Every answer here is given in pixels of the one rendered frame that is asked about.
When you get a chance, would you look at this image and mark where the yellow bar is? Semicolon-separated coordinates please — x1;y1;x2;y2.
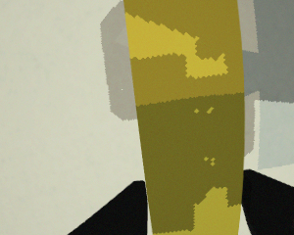
123;0;245;235

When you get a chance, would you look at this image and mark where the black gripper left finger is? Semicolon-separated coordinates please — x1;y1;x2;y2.
68;180;148;235

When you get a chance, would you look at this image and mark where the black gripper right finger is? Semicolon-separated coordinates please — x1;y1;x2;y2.
241;169;294;235

